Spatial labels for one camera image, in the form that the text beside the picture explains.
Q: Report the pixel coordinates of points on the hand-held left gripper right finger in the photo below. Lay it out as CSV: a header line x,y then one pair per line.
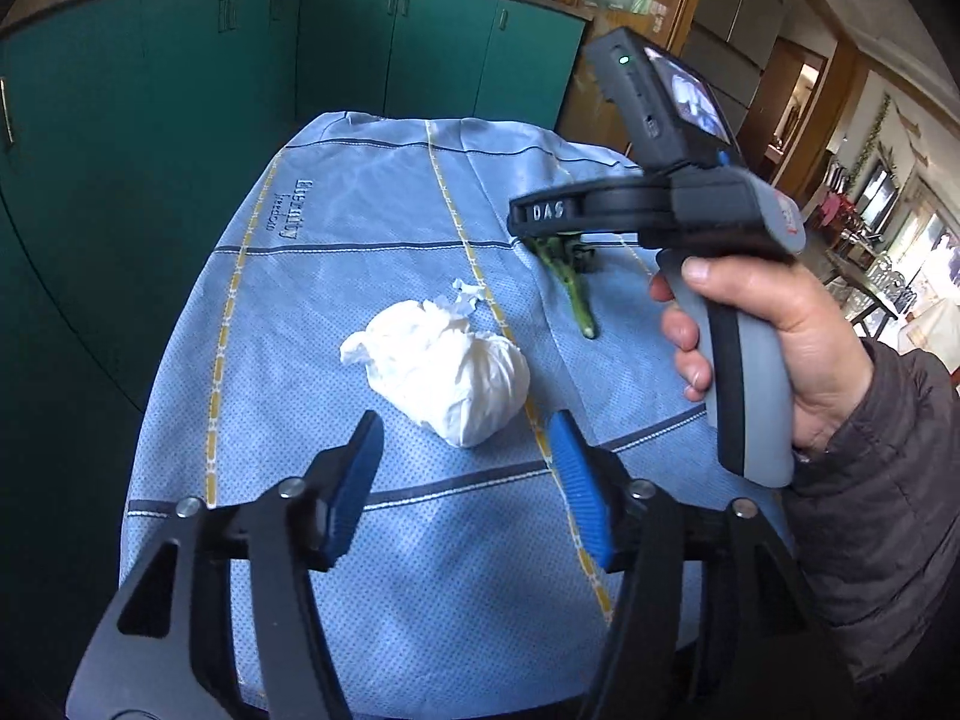
x,y
581,495

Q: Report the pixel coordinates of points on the white plastic bag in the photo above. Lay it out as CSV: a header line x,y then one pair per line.
x,y
450,375

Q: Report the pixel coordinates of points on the green garland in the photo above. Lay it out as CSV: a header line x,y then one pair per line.
x,y
870,139

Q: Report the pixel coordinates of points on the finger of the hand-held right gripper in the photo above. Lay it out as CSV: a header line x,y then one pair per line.
x,y
555,211

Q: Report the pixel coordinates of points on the grey refrigerator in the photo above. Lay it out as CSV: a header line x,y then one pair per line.
x,y
739,15

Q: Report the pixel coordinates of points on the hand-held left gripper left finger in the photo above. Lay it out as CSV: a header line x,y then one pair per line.
x,y
352,487

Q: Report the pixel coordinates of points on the green vegetable scrap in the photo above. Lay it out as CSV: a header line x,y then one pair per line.
x,y
574,292

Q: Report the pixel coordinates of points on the blue checked tablecloth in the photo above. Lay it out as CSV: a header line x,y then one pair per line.
x,y
337,240

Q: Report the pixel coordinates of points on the person's right hand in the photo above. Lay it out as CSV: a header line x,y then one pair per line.
x,y
817,345

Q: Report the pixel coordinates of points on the teal kitchen cabinets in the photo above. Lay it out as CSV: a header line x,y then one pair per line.
x,y
150,90

